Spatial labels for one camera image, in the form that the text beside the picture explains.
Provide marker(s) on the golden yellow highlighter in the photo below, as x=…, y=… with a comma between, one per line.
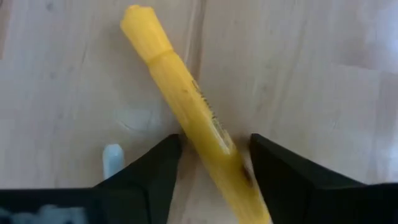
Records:
x=186, y=109

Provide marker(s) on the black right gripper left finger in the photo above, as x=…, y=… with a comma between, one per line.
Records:
x=93, y=205

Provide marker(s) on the black cap thin marker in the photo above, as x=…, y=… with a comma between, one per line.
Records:
x=112, y=158

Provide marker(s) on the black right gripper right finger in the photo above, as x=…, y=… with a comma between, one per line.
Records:
x=326, y=205

